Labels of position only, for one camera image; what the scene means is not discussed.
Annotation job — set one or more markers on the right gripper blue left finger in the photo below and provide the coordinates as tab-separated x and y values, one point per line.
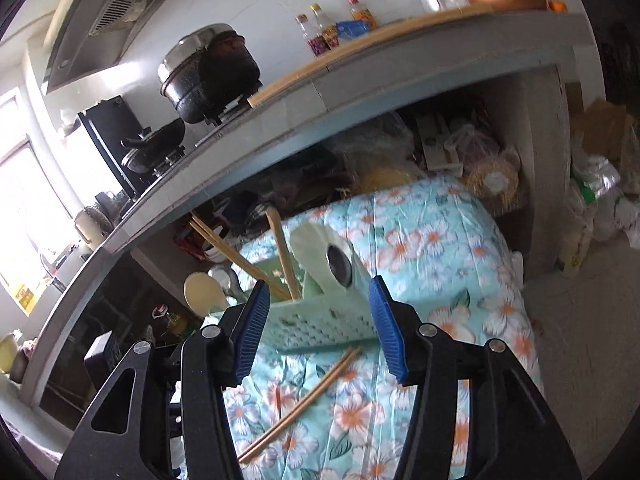
215	358

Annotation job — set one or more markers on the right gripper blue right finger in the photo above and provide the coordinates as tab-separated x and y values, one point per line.
513	434

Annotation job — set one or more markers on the cream rice spoon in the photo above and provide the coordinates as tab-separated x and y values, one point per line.
203	294

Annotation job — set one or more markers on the white shell rice paddle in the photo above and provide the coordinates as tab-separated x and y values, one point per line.
309	242

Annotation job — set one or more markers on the small steel spoon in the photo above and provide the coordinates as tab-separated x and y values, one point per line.
340	265

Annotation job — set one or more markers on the cooking oil bottle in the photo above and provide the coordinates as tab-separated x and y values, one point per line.
167	325

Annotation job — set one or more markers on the mint green utensil caddy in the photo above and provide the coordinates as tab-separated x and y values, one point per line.
321	320

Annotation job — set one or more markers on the black wok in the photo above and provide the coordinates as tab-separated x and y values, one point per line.
155	151

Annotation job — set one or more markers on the large black stock pot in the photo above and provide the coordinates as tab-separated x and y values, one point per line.
207	70

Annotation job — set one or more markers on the dark vinegar bottle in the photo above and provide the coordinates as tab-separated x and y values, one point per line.
312	35

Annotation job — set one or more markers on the yellow cap sauce bottle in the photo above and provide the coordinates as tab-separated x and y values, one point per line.
327	27

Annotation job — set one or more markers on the blue seasoning packet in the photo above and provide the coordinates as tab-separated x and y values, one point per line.
351	30

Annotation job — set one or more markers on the range hood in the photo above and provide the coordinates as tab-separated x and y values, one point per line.
94	36

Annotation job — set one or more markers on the red cap sauce bottle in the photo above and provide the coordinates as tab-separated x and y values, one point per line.
360	12

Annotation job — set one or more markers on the grey concrete counter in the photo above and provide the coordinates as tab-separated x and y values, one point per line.
389	68

